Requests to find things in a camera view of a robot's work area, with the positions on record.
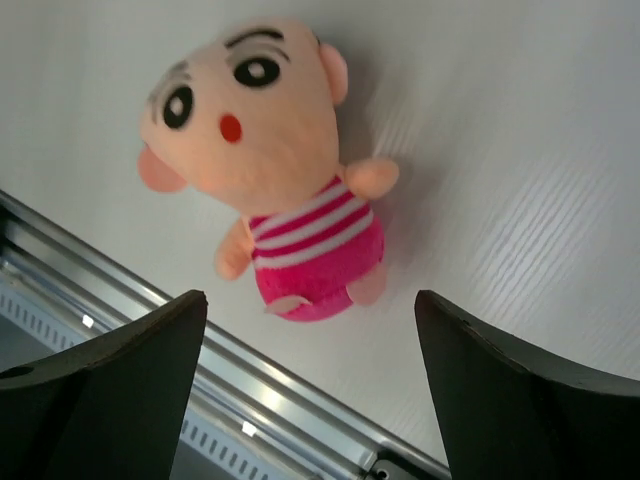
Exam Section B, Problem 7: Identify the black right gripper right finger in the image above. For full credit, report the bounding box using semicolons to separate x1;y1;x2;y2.
415;291;639;479

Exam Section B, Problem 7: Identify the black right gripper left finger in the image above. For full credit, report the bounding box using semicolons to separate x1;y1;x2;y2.
0;288;209;480

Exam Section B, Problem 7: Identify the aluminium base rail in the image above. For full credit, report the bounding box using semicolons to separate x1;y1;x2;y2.
0;189;451;480

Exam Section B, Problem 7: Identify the pink black-haired boy doll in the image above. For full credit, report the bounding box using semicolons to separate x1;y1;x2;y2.
137;18;399;322

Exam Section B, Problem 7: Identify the slotted grey cable duct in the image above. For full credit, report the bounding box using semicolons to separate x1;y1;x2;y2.
0;277;281;480

